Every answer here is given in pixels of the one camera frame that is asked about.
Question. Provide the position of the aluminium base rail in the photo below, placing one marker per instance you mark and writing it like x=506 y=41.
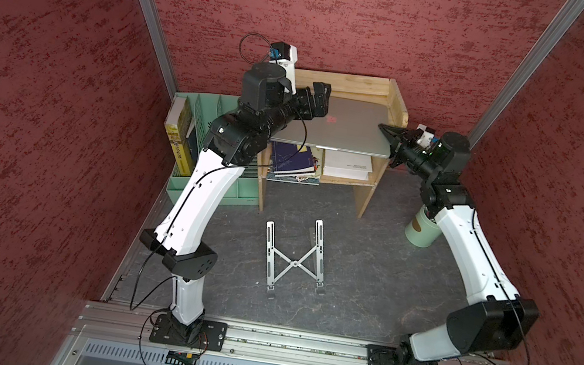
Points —
x=247 y=341

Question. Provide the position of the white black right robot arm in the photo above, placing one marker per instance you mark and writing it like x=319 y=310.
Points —
x=496 y=317

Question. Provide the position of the mint green file organizer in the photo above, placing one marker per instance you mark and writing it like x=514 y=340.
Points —
x=206 y=108

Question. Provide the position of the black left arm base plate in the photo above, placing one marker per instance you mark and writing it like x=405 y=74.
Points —
x=204 y=335

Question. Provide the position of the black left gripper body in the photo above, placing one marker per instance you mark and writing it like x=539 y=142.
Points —
x=303 y=109

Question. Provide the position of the aluminium corner post left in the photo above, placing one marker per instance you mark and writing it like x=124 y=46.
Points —
x=163 y=56

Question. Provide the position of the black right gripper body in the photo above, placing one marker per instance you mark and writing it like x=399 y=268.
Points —
x=412 y=155

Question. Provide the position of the dark blue book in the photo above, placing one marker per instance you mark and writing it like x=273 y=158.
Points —
x=292 y=160

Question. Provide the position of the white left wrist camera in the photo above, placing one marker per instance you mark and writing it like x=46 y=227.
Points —
x=286 y=56

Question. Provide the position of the green pen cup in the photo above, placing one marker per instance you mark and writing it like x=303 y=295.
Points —
x=422 y=231

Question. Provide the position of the silver laptop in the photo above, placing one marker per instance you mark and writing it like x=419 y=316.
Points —
x=350 y=126

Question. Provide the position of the aluminium corner post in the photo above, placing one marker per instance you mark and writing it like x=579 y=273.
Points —
x=163 y=56
x=564 y=19

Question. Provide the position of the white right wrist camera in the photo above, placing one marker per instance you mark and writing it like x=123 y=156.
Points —
x=425 y=137

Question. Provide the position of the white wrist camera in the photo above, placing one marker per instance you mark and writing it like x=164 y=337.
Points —
x=286 y=56
x=425 y=137

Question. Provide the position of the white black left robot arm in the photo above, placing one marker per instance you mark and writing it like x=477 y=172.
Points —
x=269 y=101

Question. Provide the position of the yellow book in organizer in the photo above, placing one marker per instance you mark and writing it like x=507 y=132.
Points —
x=177 y=126

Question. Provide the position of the aluminium corner post right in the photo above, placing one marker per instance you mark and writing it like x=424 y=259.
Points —
x=564 y=19

